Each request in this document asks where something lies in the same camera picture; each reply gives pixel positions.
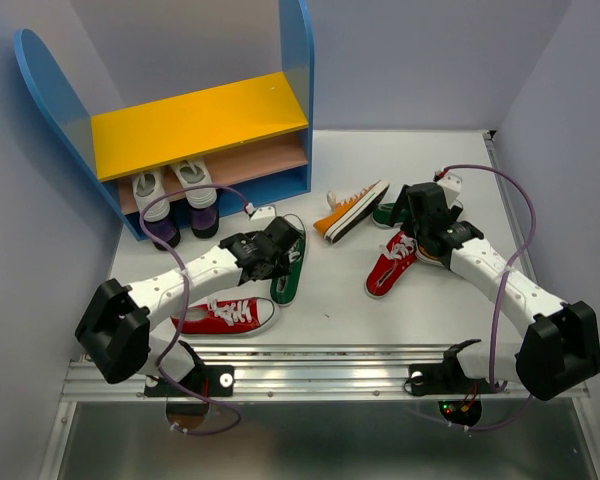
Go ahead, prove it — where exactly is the white sneaker right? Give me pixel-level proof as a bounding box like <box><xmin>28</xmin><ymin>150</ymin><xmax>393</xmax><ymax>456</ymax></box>
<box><xmin>171</xmin><ymin>157</ymin><xmax>217</xmax><ymax>210</ymax></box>

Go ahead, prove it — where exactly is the orange sneaker on side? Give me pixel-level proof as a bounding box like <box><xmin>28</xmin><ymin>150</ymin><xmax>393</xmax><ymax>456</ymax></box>
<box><xmin>313</xmin><ymin>180</ymin><xmax>390</xmax><ymax>244</ymax></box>

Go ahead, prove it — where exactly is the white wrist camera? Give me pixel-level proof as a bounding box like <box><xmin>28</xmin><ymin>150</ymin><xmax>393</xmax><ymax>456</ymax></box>
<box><xmin>434</xmin><ymin>171</ymin><xmax>463</xmax><ymax>208</ymax></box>
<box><xmin>249</xmin><ymin>205</ymin><xmax>277</xmax><ymax>225</ymax></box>

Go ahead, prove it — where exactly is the green sneaker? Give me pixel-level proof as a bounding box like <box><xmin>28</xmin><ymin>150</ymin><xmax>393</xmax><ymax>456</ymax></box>
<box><xmin>270</xmin><ymin>214</ymin><xmax>307</xmax><ymax>306</ymax></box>
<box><xmin>371</xmin><ymin>203</ymin><xmax>409</xmax><ymax>229</ymax></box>

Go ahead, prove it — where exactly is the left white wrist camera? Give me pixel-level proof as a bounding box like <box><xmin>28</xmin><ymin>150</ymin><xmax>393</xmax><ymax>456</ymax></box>
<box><xmin>249</xmin><ymin>205</ymin><xmax>277</xmax><ymax>225</ymax></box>

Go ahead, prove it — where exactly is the aluminium rail frame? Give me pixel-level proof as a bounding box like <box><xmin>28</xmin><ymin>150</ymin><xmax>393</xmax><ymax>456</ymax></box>
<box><xmin>38</xmin><ymin>130</ymin><xmax>600</xmax><ymax>480</ymax></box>

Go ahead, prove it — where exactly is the red sneaker front left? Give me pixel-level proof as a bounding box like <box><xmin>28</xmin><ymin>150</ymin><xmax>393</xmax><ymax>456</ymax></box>
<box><xmin>171</xmin><ymin>297</ymin><xmax>278</xmax><ymax>337</ymax></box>

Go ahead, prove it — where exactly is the blue yellow shoe shelf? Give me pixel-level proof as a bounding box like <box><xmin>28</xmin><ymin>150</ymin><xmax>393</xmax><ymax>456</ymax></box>
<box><xmin>14</xmin><ymin>1</ymin><xmax>314</xmax><ymax>240</ymax></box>

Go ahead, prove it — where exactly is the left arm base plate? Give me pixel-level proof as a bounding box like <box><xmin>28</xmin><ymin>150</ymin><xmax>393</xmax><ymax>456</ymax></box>
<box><xmin>140</xmin><ymin>365</ymin><xmax>235</xmax><ymax>398</ymax></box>

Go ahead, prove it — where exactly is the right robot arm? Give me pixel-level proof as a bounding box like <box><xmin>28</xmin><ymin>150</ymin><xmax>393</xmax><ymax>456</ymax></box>
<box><xmin>396</xmin><ymin>182</ymin><xmax>600</xmax><ymax>401</ymax></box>

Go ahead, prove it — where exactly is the white sneaker left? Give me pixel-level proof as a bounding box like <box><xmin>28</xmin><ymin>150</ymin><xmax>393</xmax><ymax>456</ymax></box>
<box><xmin>131</xmin><ymin>168</ymin><xmax>170</xmax><ymax>223</ymax></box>

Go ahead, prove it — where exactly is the red sneaker centre right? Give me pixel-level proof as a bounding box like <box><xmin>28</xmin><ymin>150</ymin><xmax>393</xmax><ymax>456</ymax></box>
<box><xmin>365</xmin><ymin>231</ymin><xmax>417</xmax><ymax>298</ymax></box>

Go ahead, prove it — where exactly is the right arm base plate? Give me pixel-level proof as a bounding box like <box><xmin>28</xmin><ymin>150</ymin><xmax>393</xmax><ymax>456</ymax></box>
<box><xmin>403</xmin><ymin>363</ymin><xmax>494</xmax><ymax>397</ymax></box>

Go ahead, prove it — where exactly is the purple sneaker right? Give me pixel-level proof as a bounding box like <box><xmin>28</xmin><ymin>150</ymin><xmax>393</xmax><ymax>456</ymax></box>
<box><xmin>189</xmin><ymin>203</ymin><xmax>219</xmax><ymax>239</ymax></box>

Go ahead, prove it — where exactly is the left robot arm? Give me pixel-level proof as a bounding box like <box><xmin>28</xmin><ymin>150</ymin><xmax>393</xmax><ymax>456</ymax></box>
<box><xmin>75</xmin><ymin>217</ymin><xmax>301</xmax><ymax>394</ymax></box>

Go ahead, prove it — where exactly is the purple sneaker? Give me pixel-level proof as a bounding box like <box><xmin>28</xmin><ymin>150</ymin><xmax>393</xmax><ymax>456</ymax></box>
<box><xmin>145</xmin><ymin>214</ymin><xmax>181</xmax><ymax>248</ymax></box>
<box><xmin>189</xmin><ymin>203</ymin><xmax>219</xmax><ymax>239</ymax></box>

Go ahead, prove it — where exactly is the red sneaker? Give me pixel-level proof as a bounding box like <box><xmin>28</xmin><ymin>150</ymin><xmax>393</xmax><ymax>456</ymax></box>
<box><xmin>171</xmin><ymin>297</ymin><xmax>278</xmax><ymax>337</ymax></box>
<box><xmin>365</xmin><ymin>231</ymin><xmax>417</xmax><ymax>298</ymax></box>

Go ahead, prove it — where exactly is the white sneaker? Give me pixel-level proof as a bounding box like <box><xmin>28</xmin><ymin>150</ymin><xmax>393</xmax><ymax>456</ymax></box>
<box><xmin>131</xmin><ymin>168</ymin><xmax>170</xmax><ymax>223</ymax></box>
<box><xmin>171</xmin><ymin>157</ymin><xmax>217</xmax><ymax>210</ymax></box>

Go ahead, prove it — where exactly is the purple sneaker left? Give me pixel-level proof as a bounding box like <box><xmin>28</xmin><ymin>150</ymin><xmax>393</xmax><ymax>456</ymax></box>
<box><xmin>145</xmin><ymin>214</ymin><xmax>181</xmax><ymax>248</ymax></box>

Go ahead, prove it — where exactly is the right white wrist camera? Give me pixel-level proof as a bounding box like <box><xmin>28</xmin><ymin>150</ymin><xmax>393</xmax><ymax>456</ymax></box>
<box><xmin>434</xmin><ymin>171</ymin><xmax>463</xmax><ymax>208</ymax></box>

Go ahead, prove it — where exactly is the orange sneaker under gripper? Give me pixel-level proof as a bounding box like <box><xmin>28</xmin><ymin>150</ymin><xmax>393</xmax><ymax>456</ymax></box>
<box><xmin>415</xmin><ymin>246</ymin><xmax>443</xmax><ymax>267</ymax></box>

